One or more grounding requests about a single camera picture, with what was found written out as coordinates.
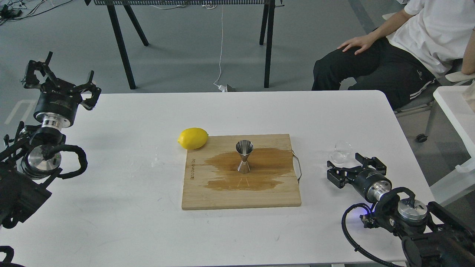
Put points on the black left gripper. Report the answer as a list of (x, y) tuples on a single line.
[(57, 105)]

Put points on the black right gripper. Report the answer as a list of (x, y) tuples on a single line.
[(368, 180)]

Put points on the yellow lemon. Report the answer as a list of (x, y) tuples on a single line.
[(193, 138)]

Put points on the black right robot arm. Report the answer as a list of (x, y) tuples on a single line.
[(431, 236)]

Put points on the seated person white shirt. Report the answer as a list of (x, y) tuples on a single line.
[(414, 47)]

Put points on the steel double jigger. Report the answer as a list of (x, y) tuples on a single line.
[(244, 149)]

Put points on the person's right hand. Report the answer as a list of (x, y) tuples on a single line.
[(360, 43)]

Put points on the white side table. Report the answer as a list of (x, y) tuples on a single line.
[(451, 106)]

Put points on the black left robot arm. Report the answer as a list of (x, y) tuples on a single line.
[(38, 154)]

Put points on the small clear glass cup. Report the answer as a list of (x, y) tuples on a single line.
[(341, 152)]

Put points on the wooden cutting board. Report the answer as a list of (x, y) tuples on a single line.
[(212, 180)]

